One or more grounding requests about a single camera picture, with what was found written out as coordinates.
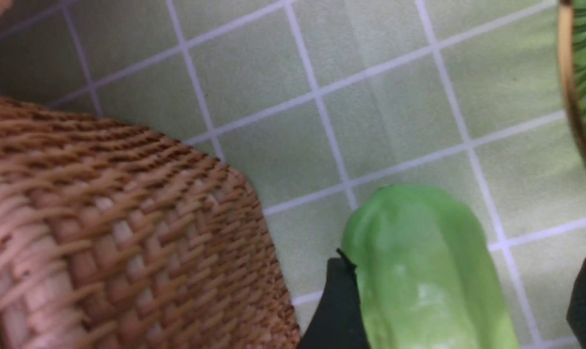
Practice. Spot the green leaf-shaped glass plate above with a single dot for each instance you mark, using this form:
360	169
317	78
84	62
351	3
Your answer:
572	67

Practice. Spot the woven wicker basket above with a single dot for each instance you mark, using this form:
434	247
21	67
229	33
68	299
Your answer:
115	236

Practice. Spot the green cucumber toy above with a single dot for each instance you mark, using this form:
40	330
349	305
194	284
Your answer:
424	274

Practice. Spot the green checkered tablecloth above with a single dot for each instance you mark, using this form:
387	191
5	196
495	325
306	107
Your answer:
321	102

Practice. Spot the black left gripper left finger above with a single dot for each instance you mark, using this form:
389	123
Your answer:
337	322

